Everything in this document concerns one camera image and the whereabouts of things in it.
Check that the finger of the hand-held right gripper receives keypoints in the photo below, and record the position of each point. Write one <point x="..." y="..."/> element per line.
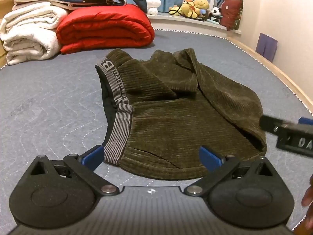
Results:
<point x="296" y="144"/>
<point x="276" y="124"/>

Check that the cream window ledge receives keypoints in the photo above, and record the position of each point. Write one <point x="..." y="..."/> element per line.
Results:
<point x="195" y="24"/>

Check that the dark red cushion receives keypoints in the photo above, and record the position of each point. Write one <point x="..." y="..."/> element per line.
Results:
<point x="231" y="13"/>

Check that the panda plush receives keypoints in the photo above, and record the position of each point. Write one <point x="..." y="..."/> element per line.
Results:
<point x="216" y="12"/>

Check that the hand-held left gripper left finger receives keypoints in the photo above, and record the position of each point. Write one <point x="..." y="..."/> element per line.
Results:
<point x="91" y="156"/>

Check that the person's right hand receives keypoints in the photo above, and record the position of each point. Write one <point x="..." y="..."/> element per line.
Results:
<point x="308" y="193"/>

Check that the yellow plush toy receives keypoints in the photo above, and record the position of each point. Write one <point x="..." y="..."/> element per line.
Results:
<point x="200" y="5"/>

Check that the white folded blanket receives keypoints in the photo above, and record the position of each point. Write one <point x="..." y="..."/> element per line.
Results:
<point x="27" y="36"/>

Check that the white mushroom plush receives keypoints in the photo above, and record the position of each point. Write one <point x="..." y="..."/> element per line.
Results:
<point x="152" y="3"/>

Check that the red folded quilt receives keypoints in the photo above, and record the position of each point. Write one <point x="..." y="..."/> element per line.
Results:
<point x="105" y="27"/>

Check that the navy star-print blanket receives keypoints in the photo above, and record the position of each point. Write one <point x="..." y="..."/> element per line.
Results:
<point x="49" y="0"/>

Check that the orange-headed plush toy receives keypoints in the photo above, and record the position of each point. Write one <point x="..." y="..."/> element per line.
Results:
<point x="187" y="7"/>

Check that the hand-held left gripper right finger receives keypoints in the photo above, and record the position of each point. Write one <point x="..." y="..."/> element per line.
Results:
<point x="209" y="158"/>

